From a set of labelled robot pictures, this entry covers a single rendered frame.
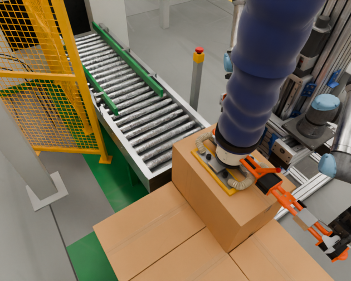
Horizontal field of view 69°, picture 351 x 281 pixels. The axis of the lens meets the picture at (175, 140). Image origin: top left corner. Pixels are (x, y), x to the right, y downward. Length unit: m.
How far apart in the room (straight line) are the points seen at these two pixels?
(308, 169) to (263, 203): 1.30
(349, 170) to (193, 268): 0.99
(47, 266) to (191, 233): 1.19
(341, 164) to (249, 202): 0.52
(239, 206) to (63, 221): 1.59
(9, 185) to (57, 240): 0.77
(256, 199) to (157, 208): 0.67
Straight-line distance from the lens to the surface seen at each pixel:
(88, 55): 3.20
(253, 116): 1.09
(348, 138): 1.07
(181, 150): 1.50
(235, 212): 1.33
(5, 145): 2.07
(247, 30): 0.91
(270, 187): 1.28
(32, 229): 2.54
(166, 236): 1.67
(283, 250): 1.79
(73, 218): 2.45
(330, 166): 1.02
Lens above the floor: 2.12
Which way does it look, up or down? 49 degrees down
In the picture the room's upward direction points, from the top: 2 degrees clockwise
